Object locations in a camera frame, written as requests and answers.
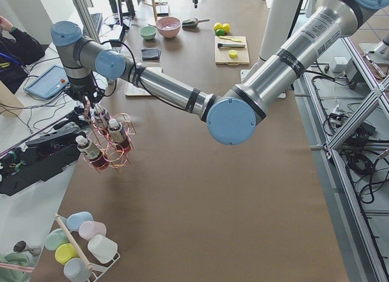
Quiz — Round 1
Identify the yellow lemon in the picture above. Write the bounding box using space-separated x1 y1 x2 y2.
213 22 223 32

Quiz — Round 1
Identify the steel cocktail jigger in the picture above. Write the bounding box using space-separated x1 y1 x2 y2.
13 240 42 256

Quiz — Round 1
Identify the wooden cup tree stand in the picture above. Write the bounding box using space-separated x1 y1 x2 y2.
143 0 170 22

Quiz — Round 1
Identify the green lime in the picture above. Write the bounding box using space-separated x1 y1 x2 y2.
222 23 230 33

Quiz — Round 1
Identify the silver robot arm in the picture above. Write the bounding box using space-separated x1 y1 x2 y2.
51 0 388 145

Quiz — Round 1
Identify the light blue plastic cup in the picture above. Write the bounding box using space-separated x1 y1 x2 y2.
66 211 94 232

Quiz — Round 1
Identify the pink bowl of ice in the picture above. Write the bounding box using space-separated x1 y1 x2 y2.
156 16 182 38

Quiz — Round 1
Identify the black keyboard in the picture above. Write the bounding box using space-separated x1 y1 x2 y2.
82 13 103 43

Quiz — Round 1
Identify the blue teach pendant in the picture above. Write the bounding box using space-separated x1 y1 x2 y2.
25 65 69 100

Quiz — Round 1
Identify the white wire cup rack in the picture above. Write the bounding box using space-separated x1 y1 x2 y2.
54 213 120 281

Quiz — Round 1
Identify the black equipment case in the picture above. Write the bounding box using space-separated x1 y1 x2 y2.
1 128 86 196

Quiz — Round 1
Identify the yellow plastic knife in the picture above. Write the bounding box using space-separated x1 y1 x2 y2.
219 36 242 42

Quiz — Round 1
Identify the mint green bowl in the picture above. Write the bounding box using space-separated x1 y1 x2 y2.
139 26 157 40

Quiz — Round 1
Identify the grey plastic cup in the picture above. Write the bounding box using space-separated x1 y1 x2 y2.
63 258 91 282

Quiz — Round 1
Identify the pink plastic cup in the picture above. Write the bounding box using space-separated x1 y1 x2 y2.
78 221 107 241

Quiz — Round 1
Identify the yellow plastic cup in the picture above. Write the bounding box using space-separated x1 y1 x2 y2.
55 243 79 265

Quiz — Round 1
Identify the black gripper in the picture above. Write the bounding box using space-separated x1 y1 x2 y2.
64 83 105 105

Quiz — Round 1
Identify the aluminium frame post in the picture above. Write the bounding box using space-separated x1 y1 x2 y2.
72 0 89 27

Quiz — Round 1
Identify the white plastic cup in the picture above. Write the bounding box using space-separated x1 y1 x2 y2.
88 234 118 264

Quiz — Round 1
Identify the half lemon slice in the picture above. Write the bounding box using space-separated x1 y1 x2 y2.
229 50 238 58

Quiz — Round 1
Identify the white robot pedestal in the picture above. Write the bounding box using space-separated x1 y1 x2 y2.
241 0 304 81

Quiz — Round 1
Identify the seated person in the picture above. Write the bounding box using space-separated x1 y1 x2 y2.
1 16 45 94

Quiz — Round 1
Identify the mint green plastic cup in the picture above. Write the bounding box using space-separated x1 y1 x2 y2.
44 228 69 251

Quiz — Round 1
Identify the steel muddler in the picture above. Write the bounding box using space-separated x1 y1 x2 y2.
217 43 246 49

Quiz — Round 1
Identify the grey folded cloth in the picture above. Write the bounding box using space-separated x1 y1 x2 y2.
142 48 162 61

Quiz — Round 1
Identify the bamboo cutting board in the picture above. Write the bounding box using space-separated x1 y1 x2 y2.
214 36 250 66

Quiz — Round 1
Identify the cream serving tray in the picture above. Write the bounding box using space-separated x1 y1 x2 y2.
124 64 163 97

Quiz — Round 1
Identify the tea bottle white cap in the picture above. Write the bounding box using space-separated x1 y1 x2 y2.
75 135 109 170

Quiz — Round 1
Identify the copper wire bottle basket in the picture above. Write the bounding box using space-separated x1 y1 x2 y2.
81 101 136 173

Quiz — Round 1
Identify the steel ice scoop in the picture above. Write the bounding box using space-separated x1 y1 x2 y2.
182 18 210 29

